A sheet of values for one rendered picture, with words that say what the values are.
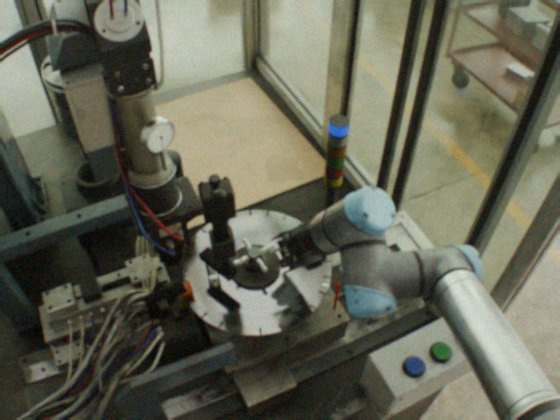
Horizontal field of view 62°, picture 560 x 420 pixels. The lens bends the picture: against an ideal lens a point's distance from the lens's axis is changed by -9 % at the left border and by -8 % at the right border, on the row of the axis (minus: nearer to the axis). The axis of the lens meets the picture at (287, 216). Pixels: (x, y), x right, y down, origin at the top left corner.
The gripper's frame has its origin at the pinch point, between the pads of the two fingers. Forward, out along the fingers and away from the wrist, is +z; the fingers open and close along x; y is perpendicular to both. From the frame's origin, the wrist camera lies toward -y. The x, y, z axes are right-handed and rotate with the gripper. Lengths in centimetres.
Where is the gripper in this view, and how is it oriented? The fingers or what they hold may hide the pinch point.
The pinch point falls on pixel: (288, 256)
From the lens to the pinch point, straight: 106.7
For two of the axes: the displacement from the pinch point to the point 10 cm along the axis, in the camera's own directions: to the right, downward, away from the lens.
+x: 3.5, 9.3, -1.5
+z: -4.3, 3.0, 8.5
